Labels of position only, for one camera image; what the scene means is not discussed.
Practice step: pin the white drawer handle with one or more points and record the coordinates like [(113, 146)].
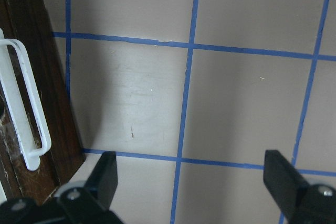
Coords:
[(30, 152)]

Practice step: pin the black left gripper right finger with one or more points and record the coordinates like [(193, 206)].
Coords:
[(299, 199)]

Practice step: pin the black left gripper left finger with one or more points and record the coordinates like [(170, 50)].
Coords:
[(89, 201)]

